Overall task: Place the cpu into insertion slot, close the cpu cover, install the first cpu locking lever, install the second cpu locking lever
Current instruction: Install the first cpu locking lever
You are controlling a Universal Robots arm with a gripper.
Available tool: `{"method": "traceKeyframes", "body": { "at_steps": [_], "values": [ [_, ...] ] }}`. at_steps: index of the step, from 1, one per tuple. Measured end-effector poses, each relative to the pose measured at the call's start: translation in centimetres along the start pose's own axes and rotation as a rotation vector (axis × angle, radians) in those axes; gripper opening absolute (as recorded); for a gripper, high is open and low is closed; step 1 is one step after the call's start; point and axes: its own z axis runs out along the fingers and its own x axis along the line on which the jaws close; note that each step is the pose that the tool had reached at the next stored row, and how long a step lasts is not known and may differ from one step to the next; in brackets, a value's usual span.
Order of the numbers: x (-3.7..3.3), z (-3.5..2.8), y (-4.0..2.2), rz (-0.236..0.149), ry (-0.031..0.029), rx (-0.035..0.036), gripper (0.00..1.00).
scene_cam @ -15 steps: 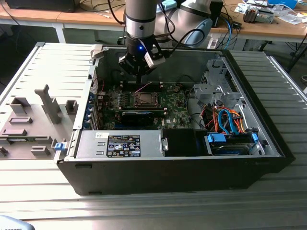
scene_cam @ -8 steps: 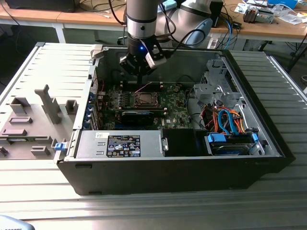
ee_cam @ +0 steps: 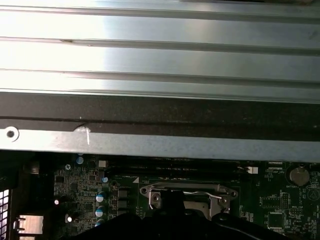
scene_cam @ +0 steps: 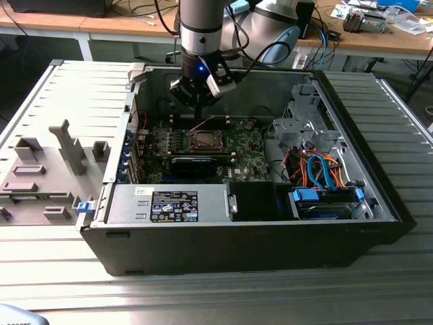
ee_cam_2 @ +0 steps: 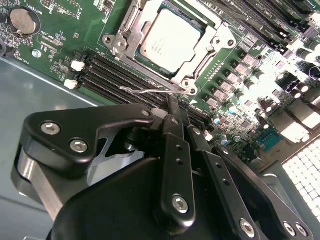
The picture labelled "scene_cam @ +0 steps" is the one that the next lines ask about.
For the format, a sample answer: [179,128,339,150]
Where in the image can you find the blue SATA wire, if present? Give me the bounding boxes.
[304,151,334,192]

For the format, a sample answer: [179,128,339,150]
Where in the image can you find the long wooden desk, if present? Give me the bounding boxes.
[0,0,433,64]

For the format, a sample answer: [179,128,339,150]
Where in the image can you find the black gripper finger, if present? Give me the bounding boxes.
[198,87,221,118]
[168,79,201,118]

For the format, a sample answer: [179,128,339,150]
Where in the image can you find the black PC case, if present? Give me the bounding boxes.
[76,64,417,277]

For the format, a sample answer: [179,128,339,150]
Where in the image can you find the silver optical drive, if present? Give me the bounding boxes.
[361,12,389,34]

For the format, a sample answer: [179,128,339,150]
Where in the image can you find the clear plastic bag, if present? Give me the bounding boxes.
[392,18,430,35]

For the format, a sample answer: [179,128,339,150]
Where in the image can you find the black device case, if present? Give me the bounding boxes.
[6,0,109,18]

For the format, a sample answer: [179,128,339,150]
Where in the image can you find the green motherboard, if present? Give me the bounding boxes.
[137,116,271,186]

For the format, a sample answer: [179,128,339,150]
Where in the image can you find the white paper sheets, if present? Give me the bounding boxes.
[329,3,359,20]

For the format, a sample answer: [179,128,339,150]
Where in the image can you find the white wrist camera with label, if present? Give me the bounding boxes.
[205,72,237,99]

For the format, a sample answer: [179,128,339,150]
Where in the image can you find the black desktop speaker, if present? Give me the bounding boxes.
[297,0,317,40]

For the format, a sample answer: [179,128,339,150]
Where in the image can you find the black graphics card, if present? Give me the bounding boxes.
[168,155,219,180]

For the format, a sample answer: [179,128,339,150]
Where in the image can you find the CPU socket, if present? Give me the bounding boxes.
[187,129,227,152]

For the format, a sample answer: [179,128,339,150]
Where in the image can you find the blue box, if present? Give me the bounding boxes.
[377,0,420,10]

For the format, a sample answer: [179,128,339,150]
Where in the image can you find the grey parts rack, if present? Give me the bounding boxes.
[0,118,114,227]

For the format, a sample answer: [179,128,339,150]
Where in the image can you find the silver drive cage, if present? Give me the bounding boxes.
[272,83,342,153]

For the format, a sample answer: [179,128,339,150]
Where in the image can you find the silver power supply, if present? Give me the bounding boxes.
[105,184,234,224]

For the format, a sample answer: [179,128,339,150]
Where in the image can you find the hard disk in blue carrier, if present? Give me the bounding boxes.
[287,188,368,221]

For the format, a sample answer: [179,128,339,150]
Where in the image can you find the metal locking lever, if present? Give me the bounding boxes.
[189,114,217,133]

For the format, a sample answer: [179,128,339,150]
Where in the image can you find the beige case latch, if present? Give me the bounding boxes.
[127,63,147,85]

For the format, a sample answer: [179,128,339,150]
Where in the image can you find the grey rounded device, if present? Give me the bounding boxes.
[0,303,47,325]

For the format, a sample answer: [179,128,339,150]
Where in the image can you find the orange wire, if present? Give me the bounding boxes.
[286,154,348,188]

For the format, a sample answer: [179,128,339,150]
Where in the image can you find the copper finned CPU cooler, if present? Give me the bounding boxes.
[342,9,365,33]

